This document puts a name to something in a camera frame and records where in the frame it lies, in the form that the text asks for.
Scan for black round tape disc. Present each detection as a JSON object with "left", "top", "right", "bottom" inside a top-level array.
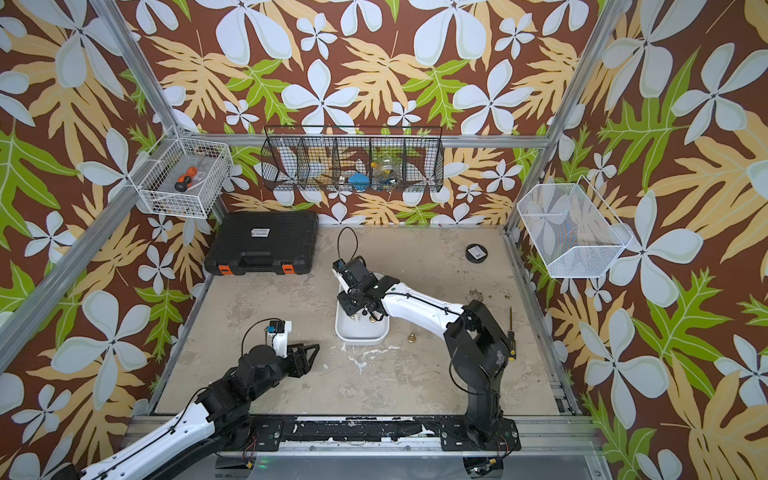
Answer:
[{"left": 465, "top": 243, "right": 488, "bottom": 264}]

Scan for white wire basket right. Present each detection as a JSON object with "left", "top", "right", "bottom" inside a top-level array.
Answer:
[{"left": 517, "top": 177, "right": 633, "bottom": 279}]

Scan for clear plastic container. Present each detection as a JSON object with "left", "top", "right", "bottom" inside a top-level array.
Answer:
[{"left": 372, "top": 155, "right": 402, "bottom": 187}]

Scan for blue object in basket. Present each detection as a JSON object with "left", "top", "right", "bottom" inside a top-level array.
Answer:
[{"left": 347, "top": 173, "right": 370, "bottom": 192}]

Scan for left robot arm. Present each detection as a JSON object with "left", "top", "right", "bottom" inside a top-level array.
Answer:
[{"left": 53, "top": 344, "right": 320, "bottom": 479}]

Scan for black wire basket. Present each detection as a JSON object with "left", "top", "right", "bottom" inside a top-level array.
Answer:
[{"left": 259, "top": 126, "right": 445, "bottom": 193}]

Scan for yellow black screwdriver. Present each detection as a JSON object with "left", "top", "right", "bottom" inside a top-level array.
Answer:
[{"left": 507, "top": 308, "right": 517, "bottom": 362}]

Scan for white plastic storage box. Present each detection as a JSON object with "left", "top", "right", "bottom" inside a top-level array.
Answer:
[{"left": 335, "top": 300, "right": 390, "bottom": 346}]

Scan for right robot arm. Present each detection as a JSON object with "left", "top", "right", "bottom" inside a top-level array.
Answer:
[{"left": 333, "top": 256, "right": 515, "bottom": 451}]

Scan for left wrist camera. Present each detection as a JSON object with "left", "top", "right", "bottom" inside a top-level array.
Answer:
[{"left": 266, "top": 319, "right": 292, "bottom": 358}]

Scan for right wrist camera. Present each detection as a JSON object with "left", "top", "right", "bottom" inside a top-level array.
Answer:
[{"left": 332, "top": 259, "right": 358, "bottom": 292}]

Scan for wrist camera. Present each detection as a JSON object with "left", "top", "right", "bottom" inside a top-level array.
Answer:
[
  {"left": 266, "top": 319, "right": 292, "bottom": 358},
  {"left": 332, "top": 259, "right": 358, "bottom": 292}
]

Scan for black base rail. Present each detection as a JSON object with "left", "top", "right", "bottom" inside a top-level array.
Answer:
[{"left": 221, "top": 415, "right": 521, "bottom": 454}]

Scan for white wire basket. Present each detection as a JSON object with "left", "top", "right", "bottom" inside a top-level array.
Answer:
[
  {"left": 133, "top": 128, "right": 233, "bottom": 219},
  {"left": 517, "top": 177, "right": 633, "bottom": 279}
]

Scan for red black screwdriver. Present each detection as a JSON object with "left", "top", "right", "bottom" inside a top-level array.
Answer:
[{"left": 174, "top": 167, "right": 198, "bottom": 193}]

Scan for black tool case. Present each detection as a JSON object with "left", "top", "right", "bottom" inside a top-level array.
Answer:
[{"left": 204, "top": 211, "right": 319, "bottom": 276}]

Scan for white wire basket left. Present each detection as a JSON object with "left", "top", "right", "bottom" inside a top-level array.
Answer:
[{"left": 133, "top": 128, "right": 233, "bottom": 219}]

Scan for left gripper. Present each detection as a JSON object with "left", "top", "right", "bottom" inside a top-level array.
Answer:
[{"left": 251, "top": 339, "right": 321, "bottom": 401}]

